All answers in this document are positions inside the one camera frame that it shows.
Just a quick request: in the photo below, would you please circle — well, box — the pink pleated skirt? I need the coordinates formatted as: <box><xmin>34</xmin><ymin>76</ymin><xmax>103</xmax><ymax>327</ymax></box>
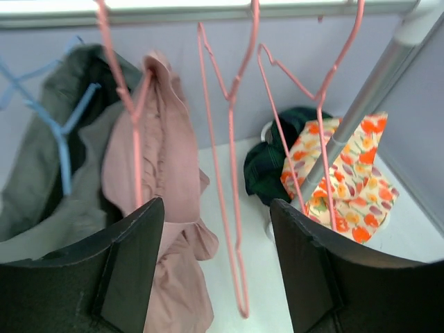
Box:
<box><xmin>101</xmin><ymin>51</ymin><xmax>220</xmax><ymax>333</ymax></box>

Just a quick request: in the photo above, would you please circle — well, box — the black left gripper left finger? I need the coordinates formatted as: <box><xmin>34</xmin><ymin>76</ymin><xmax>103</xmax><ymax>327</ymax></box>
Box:
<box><xmin>1</xmin><ymin>198</ymin><xmax>164</xmax><ymax>332</ymax></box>

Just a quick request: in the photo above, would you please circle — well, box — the pink wire hanger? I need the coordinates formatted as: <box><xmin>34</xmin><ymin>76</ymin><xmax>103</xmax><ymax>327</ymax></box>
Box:
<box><xmin>256</xmin><ymin>0</ymin><xmax>366</xmax><ymax>232</ymax></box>

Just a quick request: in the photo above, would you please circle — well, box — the pink hanger of floral skirt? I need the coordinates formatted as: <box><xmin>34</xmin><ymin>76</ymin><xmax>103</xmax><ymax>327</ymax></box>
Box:
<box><xmin>197</xmin><ymin>0</ymin><xmax>260</xmax><ymax>319</ymax></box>

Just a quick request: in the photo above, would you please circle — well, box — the white perforated plastic basket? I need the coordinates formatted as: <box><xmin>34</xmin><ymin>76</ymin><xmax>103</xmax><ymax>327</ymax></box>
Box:
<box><xmin>260</xmin><ymin>121</ymin><xmax>275</xmax><ymax>243</ymax></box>

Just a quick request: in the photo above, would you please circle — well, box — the dark green plaid skirt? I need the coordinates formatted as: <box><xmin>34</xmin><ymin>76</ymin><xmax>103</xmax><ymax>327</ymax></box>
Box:
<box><xmin>244</xmin><ymin>106</ymin><xmax>317</xmax><ymax>206</ymax></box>

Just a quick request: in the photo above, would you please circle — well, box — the grey skirt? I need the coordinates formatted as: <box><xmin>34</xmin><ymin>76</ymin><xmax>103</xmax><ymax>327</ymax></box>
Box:
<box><xmin>1</xmin><ymin>44</ymin><xmax>123</xmax><ymax>263</ymax></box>

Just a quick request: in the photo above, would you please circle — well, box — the orange floral skirt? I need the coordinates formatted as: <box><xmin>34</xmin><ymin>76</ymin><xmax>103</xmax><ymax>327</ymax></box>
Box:
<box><xmin>280</xmin><ymin>112</ymin><xmax>399</xmax><ymax>244</ymax></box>

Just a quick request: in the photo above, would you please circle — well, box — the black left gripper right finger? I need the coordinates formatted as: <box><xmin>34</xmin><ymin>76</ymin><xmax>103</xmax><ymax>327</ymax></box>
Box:
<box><xmin>270</xmin><ymin>199</ymin><xmax>443</xmax><ymax>332</ymax></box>

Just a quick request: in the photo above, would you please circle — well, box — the silver clothes rack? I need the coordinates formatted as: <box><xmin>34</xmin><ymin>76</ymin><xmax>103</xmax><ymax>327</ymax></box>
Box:
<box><xmin>0</xmin><ymin>0</ymin><xmax>444</xmax><ymax>209</ymax></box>

